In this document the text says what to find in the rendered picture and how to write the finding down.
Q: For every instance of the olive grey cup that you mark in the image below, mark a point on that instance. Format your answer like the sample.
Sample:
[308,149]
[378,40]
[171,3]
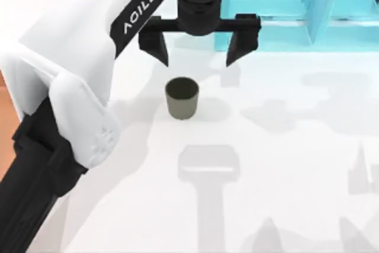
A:
[182,105]

